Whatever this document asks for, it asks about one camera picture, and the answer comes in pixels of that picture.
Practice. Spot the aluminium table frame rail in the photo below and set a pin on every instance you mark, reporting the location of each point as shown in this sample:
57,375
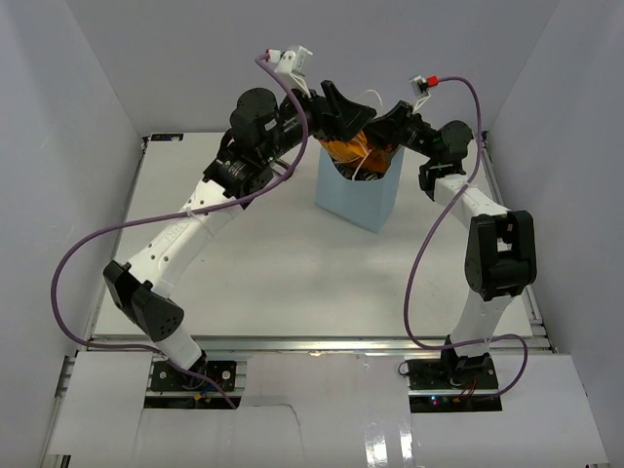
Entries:
373,345

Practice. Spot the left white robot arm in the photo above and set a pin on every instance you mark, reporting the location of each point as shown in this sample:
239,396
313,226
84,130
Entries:
262,129

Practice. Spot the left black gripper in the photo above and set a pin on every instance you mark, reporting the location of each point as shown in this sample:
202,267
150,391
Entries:
335,117

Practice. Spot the left corner label sticker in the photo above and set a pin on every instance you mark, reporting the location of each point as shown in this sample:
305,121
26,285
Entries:
166,137

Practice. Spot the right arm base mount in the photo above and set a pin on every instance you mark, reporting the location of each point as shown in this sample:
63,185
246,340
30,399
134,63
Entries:
433,390

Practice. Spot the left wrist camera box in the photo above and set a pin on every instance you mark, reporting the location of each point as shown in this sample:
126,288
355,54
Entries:
290,66

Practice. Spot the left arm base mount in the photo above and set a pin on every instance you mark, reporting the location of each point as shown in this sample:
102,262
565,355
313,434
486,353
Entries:
209,385

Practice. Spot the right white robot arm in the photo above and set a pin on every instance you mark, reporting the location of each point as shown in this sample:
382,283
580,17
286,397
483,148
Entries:
500,258

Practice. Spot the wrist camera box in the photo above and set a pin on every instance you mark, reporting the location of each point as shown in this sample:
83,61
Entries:
290,66
421,86

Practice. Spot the orange chips bag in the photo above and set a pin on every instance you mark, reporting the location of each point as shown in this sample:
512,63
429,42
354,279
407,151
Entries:
358,154

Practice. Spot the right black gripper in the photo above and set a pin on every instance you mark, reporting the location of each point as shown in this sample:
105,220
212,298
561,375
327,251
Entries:
391,130

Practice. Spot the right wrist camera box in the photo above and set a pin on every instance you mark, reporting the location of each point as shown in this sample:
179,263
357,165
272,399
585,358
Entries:
421,86

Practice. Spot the light blue paper bag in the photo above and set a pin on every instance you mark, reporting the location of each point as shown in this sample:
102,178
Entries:
364,199

